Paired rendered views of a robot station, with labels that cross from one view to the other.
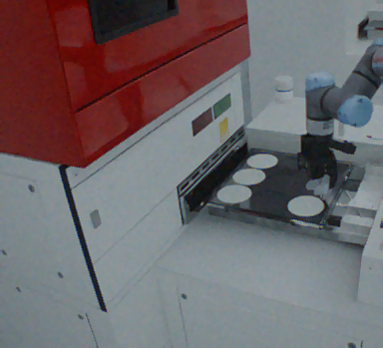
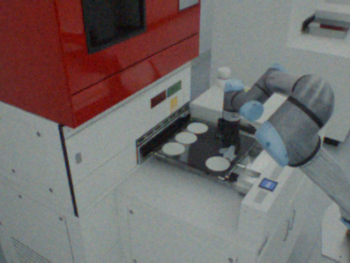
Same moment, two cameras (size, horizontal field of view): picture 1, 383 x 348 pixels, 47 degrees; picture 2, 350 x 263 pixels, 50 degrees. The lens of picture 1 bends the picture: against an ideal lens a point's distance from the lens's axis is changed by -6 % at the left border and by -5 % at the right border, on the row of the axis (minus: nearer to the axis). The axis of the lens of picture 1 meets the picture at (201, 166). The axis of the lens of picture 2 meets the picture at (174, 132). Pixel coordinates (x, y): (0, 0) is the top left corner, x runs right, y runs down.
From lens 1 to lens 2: 0.34 m
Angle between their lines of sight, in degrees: 4
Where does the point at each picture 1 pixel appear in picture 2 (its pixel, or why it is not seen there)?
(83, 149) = (74, 117)
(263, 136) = (202, 110)
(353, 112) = (249, 111)
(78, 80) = (75, 76)
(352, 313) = (232, 238)
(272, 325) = (183, 238)
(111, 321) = (80, 223)
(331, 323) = (219, 243)
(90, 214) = (75, 155)
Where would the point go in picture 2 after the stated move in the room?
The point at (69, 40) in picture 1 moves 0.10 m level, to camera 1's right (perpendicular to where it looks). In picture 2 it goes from (70, 52) to (105, 52)
